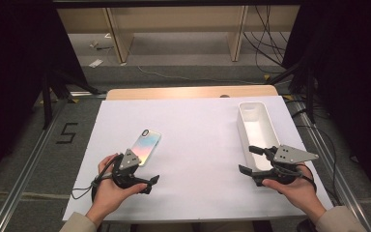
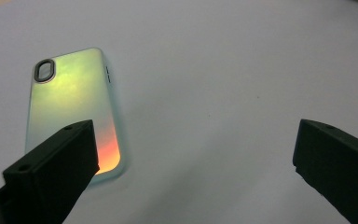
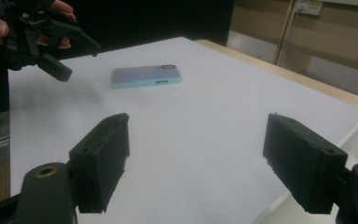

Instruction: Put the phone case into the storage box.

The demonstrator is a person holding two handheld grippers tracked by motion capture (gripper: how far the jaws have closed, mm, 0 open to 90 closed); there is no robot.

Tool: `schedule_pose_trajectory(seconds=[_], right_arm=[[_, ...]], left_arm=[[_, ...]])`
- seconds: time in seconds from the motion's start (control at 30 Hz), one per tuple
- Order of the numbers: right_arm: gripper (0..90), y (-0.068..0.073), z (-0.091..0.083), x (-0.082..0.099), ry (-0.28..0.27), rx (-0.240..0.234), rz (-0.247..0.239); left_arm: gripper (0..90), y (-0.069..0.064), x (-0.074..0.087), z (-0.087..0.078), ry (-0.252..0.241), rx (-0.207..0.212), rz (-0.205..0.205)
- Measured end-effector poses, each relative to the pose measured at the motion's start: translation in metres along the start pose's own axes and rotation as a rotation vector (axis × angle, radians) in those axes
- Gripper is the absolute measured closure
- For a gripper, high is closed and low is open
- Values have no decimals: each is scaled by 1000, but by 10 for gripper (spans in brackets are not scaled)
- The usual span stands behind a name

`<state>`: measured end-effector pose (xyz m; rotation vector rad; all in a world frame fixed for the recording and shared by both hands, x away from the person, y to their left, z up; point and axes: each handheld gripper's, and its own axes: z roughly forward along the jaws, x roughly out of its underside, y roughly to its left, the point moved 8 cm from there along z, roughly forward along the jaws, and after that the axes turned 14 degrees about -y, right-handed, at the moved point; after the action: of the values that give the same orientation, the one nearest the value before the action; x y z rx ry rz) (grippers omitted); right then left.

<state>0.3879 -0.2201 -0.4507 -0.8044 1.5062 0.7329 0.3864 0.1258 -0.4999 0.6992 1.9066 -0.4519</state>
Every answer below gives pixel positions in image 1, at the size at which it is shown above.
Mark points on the white plastic storage box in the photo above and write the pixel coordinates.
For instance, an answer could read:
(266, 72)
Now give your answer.
(257, 129)

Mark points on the white table mat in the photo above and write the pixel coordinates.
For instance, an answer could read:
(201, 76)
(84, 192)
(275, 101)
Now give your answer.
(193, 145)

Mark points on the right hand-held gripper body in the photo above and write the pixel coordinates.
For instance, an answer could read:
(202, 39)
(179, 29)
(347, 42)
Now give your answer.
(291, 155)

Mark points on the white paper scrap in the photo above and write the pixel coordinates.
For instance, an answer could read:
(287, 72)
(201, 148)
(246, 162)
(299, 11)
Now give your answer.
(96, 63)

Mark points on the person's left hand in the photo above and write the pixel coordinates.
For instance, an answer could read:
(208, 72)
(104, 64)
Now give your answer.
(109, 193)

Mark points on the person's right hand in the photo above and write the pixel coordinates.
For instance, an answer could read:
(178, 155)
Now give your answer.
(302, 193)

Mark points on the light wooden shelf unit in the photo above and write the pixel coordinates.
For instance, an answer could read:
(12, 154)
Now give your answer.
(180, 22)

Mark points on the black stand legs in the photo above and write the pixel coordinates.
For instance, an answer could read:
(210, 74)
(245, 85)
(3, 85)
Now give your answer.
(47, 103)
(309, 93)

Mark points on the aluminium floor rail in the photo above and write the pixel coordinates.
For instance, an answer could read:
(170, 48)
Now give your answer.
(22, 180)
(331, 167)

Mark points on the black curtain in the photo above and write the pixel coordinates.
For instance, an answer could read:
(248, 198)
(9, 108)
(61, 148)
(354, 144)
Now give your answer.
(351, 64)
(16, 64)

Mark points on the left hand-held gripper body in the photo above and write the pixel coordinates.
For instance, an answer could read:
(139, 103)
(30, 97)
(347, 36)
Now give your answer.
(129, 161)

